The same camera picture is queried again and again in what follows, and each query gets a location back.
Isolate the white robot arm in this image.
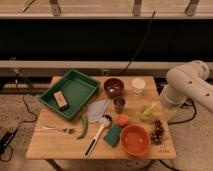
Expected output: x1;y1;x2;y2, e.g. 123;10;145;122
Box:
160;60;213;121

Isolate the white dish brush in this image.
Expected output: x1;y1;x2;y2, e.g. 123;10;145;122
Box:
84;114;112;157

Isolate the white lidded container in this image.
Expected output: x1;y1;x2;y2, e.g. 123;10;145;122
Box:
131;78;146;96

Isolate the black cable right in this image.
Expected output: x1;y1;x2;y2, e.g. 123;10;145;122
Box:
167;98;198;126

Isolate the green sponge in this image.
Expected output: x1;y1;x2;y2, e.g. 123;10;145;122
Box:
104;124;122;147

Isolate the wooden table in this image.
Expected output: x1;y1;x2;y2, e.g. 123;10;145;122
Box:
26;76;176;160

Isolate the dark red bowl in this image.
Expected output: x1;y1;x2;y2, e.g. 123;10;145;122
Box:
104;78;124;99

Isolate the silver fork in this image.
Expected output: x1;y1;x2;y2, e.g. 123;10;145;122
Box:
43;126;75;134

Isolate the dark grape bunch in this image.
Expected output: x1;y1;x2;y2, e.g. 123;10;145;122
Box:
150;119;165;145

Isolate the small orange fruit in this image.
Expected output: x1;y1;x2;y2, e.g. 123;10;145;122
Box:
117;114;129;127

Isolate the small metal cup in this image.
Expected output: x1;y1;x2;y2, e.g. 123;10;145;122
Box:
113;98;125;114

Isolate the green toy vegetable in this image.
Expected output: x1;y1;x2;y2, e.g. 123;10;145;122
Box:
139;103;156;121

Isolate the black power adapter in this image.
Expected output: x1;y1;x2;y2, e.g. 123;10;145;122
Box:
0;132;13;151

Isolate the orange bowl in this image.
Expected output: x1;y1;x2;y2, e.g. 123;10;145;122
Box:
120;124;151;157

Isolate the green plastic tray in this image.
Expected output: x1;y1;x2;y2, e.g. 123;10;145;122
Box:
40;69;100;120

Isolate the black hanging cable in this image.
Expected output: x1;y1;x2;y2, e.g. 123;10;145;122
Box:
118;10;157;77

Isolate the black cable left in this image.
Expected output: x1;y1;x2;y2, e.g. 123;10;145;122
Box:
0;71;39;163

